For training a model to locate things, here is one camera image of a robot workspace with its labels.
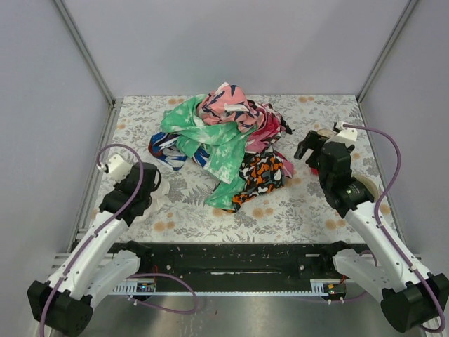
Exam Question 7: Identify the aluminium frame post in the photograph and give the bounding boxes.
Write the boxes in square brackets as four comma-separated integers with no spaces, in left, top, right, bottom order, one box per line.
[356,0,420,103]
[52,0,116,107]

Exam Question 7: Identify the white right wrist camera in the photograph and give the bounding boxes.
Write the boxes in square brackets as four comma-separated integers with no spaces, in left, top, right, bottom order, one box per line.
[330,121,358,147]

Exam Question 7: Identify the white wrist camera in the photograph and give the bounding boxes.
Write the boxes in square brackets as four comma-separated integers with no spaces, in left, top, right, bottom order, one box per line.
[330,121,358,147]
[97,154,133,180]

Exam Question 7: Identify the left aluminium frame post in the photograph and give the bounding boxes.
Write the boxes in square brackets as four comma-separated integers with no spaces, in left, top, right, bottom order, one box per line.
[52,0,116,107]

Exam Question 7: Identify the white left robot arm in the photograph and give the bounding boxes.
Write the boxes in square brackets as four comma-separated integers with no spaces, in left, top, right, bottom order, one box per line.
[27,154,305,336]

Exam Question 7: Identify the pink navy leaf-print cloth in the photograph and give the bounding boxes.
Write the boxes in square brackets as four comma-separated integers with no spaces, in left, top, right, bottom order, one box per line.
[196,82,264,133]

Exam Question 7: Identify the beige metal bowl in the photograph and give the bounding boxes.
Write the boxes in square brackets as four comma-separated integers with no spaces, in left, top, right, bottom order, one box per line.
[354,174,381,201]

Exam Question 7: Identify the orange grey camouflage cloth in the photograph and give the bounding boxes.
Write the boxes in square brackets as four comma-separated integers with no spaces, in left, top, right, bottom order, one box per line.
[229,152,286,213]

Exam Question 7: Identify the right aluminium frame post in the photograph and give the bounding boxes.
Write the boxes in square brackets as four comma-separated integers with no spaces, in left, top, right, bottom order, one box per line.
[356,0,420,103]

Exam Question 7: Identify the floral patterned table mat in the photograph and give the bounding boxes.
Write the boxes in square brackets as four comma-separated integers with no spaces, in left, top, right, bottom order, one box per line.
[111,95,383,244]

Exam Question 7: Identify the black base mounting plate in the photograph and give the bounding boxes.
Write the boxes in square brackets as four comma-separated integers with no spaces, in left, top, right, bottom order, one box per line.
[108,241,366,293]

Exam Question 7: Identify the blue red white cloth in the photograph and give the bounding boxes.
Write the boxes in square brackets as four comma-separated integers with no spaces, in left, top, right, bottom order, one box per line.
[148,132,210,171]

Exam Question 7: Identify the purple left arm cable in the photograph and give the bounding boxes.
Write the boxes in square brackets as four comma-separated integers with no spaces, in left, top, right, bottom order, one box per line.
[38,143,198,337]

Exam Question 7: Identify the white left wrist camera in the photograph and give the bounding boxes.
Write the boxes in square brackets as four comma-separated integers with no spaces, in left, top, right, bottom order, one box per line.
[97,154,133,180]

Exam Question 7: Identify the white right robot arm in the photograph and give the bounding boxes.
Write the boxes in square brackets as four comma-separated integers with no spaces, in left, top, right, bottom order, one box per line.
[294,123,448,333]

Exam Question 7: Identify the green tie-dye cloth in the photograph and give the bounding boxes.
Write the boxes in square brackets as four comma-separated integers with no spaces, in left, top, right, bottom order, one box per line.
[160,94,256,211]

